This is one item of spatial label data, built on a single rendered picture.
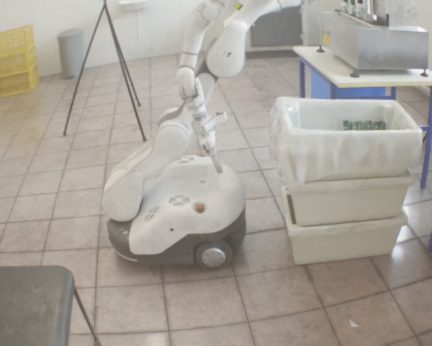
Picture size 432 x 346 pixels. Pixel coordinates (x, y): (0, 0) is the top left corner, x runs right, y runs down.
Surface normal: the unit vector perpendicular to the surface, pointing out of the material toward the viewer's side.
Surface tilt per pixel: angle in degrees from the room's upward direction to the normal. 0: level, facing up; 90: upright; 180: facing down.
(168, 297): 0
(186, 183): 0
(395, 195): 96
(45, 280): 0
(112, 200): 90
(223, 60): 89
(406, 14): 90
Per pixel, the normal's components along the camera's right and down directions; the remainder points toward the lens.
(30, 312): -0.05, -0.89
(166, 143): 0.02, 0.45
